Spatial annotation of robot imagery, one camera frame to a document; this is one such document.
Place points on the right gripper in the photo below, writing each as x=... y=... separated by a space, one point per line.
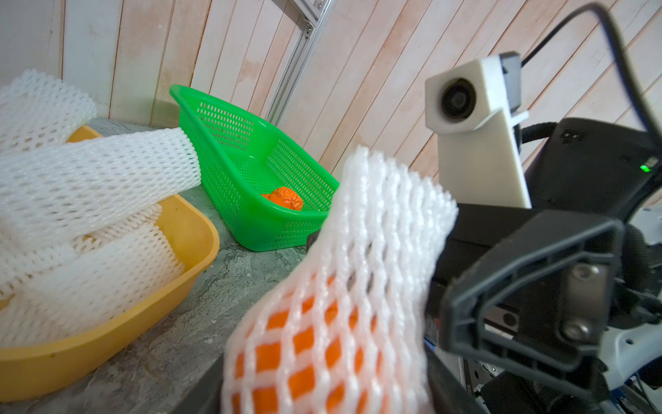
x=565 y=290

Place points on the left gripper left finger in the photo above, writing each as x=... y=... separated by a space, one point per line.
x=205 y=396

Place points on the removed white foam net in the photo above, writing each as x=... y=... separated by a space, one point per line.
x=39 y=111

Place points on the green plastic basket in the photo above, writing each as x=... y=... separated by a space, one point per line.
x=242 y=157

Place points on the yellow plastic tub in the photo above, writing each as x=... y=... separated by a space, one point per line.
x=32 y=371

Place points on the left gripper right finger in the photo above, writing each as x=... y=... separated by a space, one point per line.
x=448 y=395

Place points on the netted orange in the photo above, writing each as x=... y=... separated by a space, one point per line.
x=285 y=197
x=343 y=333

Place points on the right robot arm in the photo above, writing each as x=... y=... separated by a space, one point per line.
x=543 y=275

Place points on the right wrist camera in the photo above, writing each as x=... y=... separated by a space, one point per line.
x=474 y=109

